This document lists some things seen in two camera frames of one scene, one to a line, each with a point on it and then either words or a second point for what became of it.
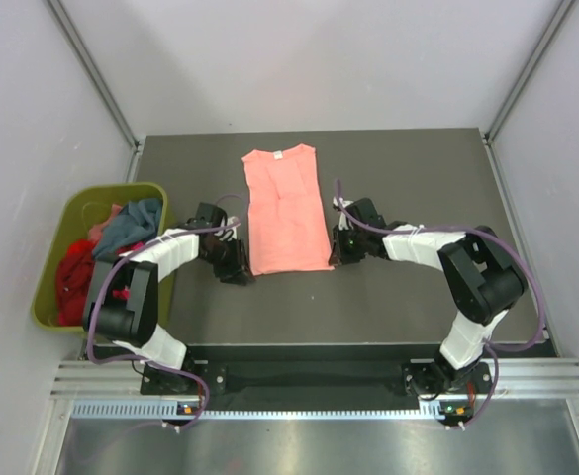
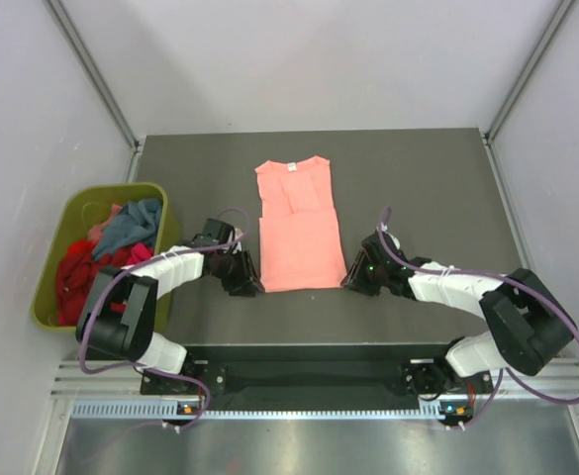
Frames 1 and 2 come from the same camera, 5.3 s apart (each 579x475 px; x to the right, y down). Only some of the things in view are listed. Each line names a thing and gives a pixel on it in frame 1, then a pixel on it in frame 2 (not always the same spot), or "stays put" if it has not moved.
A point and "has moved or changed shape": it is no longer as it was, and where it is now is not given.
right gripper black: [339, 255] -> [355, 280]
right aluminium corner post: [487, 136] stays put
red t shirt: [72, 276] stays put
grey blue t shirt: [137, 222] stays put
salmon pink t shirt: [289, 230] has moved or changed shape
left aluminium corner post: [100, 82] stays put
